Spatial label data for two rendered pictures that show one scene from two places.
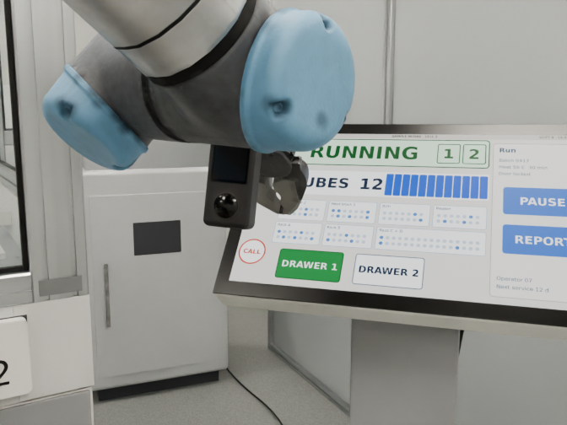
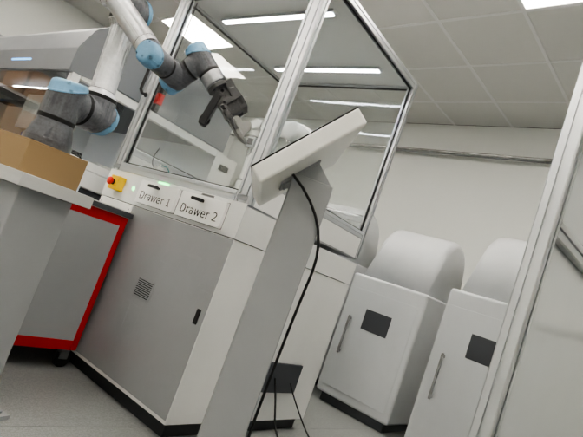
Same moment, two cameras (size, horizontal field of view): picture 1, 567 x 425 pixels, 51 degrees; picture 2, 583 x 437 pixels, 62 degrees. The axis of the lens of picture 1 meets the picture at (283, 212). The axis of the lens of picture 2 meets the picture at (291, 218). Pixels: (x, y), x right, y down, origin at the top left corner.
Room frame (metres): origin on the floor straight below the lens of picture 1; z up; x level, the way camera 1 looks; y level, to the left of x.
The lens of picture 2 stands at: (0.39, -1.53, 0.75)
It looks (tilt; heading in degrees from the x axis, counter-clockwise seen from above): 6 degrees up; 70
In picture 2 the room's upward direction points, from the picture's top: 20 degrees clockwise
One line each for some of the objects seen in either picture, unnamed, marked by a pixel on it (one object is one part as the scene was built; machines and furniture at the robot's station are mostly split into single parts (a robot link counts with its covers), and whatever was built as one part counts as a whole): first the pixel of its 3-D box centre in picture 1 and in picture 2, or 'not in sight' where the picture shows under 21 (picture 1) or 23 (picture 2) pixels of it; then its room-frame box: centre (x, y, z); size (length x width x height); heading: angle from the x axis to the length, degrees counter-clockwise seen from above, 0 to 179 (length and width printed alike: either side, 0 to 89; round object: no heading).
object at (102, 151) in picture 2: not in sight; (72, 138); (-0.03, 2.40, 1.13); 1.78 x 1.14 x 0.45; 121
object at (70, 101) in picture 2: not in sight; (66, 100); (0.14, 0.22, 1.03); 0.13 x 0.12 x 0.14; 48
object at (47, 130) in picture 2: not in sight; (51, 132); (0.14, 0.22, 0.91); 0.15 x 0.15 x 0.10
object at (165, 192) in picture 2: not in sight; (157, 195); (0.56, 0.76, 0.87); 0.29 x 0.02 x 0.11; 121
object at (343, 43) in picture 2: not in sight; (349, 123); (1.25, 0.55, 1.52); 0.87 x 0.01 x 0.86; 31
